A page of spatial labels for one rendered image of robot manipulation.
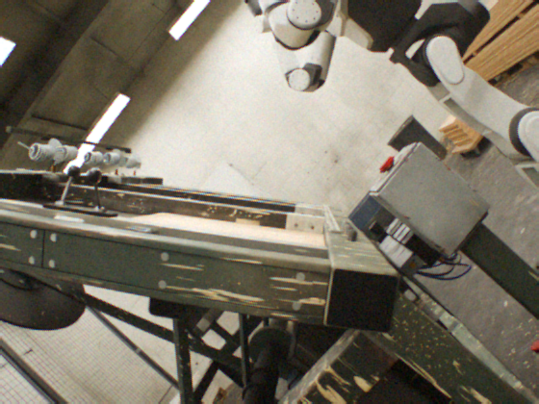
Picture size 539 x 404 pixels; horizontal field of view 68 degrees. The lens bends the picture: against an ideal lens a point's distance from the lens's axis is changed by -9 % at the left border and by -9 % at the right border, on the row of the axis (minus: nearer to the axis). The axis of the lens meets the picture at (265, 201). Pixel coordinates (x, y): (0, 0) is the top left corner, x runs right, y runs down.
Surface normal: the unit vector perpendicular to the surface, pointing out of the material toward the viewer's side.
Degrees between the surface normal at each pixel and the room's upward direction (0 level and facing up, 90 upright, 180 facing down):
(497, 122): 90
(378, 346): 90
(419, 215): 90
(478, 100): 114
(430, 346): 90
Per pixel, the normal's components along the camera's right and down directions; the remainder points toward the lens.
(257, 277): -0.11, 0.04
